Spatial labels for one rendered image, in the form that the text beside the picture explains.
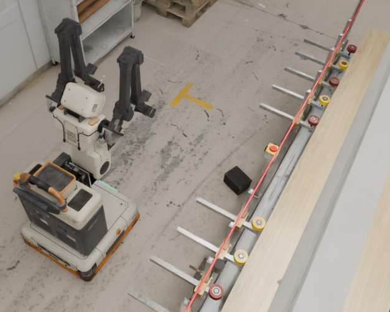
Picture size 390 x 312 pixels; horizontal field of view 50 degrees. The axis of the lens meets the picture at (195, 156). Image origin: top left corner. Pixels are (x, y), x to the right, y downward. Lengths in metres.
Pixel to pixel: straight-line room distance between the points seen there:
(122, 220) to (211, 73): 2.16
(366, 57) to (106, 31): 2.76
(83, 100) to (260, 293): 1.45
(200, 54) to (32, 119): 1.98
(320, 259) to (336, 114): 2.61
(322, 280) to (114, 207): 2.66
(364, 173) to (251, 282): 1.60
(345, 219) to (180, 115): 3.52
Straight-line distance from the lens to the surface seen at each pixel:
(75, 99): 2.53
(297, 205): 2.72
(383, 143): 0.98
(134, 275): 3.35
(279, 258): 2.52
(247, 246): 2.82
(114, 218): 3.25
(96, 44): 4.85
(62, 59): 2.66
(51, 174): 2.76
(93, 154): 2.81
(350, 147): 1.06
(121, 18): 5.13
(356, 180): 0.89
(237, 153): 4.01
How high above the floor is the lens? 3.12
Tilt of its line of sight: 52 degrees down
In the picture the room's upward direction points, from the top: 8 degrees clockwise
